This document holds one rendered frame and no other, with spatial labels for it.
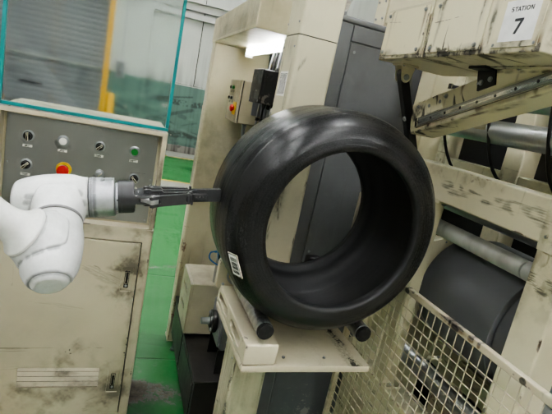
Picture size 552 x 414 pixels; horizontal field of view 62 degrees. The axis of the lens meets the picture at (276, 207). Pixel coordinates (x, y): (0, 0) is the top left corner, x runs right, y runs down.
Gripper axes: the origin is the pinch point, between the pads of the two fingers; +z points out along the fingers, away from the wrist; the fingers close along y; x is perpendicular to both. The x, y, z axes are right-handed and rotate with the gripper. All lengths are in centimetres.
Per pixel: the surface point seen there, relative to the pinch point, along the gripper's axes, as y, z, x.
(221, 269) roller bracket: 24.1, 8.9, 30.4
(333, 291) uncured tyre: 8, 40, 33
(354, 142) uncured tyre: -12.2, 31.8, -14.9
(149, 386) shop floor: 93, -11, 120
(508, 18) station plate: -26, 57, -42
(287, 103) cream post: 26.5, 28.3, -21.0
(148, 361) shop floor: 114, -11, 120
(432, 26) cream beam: 1, 57, -43
